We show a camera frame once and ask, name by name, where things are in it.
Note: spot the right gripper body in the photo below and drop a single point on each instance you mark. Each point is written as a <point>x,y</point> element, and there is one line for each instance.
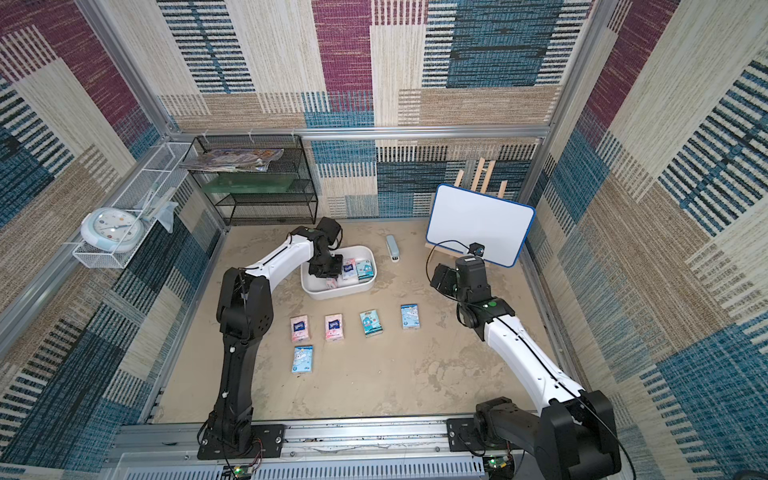
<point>471,271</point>

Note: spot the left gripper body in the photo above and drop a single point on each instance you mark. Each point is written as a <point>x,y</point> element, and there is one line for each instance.
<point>327,268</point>

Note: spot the white storage box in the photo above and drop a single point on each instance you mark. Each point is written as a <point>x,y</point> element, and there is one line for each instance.
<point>330,288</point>

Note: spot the light blue unicorn tissue pack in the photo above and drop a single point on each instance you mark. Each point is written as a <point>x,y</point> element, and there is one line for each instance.
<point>410,317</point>

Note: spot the pink Tempo tissue pack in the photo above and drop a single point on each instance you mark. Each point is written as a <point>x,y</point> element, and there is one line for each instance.
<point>300,329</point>
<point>334,327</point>

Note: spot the teal cartoon tissue pack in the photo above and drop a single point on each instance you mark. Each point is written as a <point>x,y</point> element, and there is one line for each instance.
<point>371,323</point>

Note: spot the blue white tissue pack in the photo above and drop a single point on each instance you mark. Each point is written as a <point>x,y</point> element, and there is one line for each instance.
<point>303,359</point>

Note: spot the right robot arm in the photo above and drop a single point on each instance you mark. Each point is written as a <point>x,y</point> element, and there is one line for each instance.
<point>572,432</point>

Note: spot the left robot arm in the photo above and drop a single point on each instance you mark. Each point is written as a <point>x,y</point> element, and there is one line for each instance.
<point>245,314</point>

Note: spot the pink white tissue pack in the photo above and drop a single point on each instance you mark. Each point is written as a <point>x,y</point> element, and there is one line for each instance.
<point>349,270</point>

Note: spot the green white tissue pack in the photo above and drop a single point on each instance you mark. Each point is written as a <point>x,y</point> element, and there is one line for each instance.
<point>365,270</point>

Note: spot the blue framed whiteboard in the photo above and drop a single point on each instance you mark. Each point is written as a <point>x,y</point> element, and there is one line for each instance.
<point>461,217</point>

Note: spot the green board on shelf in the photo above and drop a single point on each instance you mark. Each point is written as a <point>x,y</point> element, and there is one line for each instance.
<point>248,183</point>

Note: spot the colourful magazine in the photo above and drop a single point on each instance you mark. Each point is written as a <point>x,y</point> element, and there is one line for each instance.
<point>235,160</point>

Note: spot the round white clock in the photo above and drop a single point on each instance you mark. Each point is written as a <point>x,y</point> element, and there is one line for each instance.
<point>112,230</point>

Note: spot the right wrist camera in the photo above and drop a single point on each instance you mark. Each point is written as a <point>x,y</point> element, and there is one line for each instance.
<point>476,249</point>

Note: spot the black wire shelf rack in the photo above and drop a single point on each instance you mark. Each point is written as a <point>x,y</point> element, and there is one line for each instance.
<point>299,205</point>

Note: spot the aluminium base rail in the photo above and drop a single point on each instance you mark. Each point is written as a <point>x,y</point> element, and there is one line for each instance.
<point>390,447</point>

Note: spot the white wire basket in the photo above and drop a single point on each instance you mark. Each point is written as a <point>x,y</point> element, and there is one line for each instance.
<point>148,195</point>

